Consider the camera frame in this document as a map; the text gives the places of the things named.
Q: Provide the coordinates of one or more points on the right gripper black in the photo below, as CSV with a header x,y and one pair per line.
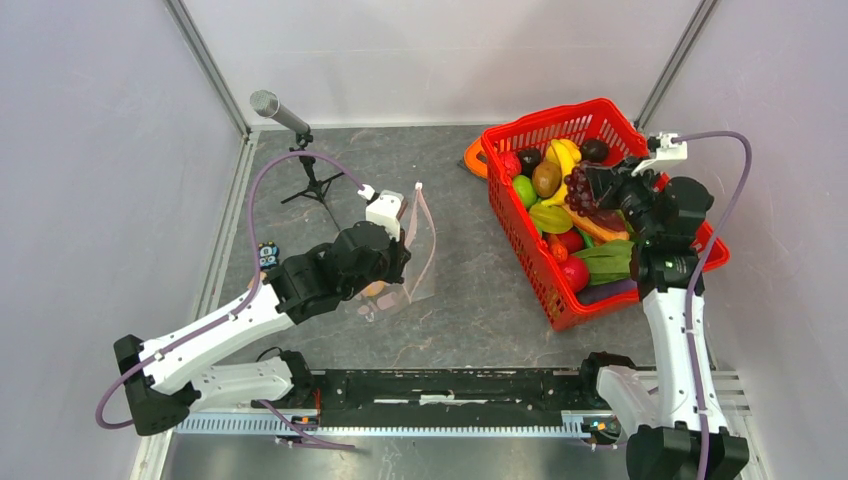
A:
x,y
611,181

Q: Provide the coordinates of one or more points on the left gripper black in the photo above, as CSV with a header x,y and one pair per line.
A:
x,y
401,257

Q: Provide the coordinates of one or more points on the dark red grape bunch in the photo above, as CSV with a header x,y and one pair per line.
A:
x,y
579,197

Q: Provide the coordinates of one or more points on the orange fruit with leaf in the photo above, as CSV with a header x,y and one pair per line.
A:
x,y
374,289

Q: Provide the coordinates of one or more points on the clear zip top bag pink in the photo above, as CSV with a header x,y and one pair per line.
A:
x,y
419,273

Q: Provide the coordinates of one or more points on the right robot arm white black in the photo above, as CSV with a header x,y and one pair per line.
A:
x,y
682,432

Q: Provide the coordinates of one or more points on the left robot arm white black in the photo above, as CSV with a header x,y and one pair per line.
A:
x,y
166,378

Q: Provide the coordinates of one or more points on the dark plum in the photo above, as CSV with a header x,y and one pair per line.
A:
x,y
594,151

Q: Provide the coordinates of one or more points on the papaya slice orange brown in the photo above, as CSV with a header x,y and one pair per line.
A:
x,y
603,226

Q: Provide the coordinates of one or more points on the yellow banana bunch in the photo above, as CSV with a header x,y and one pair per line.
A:
x,y
566,154

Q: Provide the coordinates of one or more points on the red tomato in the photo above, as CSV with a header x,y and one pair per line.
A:
x,y
571,240

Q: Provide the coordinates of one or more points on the yellow star fruit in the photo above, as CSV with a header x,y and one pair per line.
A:
x,y
550,219

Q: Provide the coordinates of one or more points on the green leafy vegetable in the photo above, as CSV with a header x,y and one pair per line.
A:
x,y
608,262

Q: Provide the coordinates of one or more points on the black tripod stand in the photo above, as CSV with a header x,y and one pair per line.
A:
x,y
315,189

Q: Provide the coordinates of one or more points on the orange carrot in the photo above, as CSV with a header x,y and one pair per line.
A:
x,y
556,248

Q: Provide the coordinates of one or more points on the dark mangosteen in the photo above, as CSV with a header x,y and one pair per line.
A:
x,y
529,159

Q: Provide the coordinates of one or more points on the green apple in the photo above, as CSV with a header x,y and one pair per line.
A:
x,y
525,191

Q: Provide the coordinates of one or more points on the red apple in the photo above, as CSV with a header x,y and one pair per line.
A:
x,y
575,272

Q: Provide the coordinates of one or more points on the small blue robot toy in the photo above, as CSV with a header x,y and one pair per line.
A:
x,y
268,255

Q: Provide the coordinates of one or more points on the red strawberry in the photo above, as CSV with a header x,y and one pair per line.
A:
x,y
511,164

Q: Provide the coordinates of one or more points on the purple eggplant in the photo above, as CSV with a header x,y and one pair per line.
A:
x,y
598,293

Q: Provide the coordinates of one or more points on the grey microphone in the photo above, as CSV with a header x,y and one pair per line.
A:
x,y
267,105

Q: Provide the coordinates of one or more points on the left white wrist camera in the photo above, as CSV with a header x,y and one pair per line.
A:
x,y
385,210

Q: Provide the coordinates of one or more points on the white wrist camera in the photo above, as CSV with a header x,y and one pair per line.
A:
x,y
385,210
666,150

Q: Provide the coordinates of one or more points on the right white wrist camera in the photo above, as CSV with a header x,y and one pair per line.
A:
x,y
666,150

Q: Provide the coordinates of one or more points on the orange plastic handle piece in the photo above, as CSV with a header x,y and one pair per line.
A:
x,y
475,161

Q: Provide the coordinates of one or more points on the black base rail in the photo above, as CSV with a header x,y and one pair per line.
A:
x,y
453,398

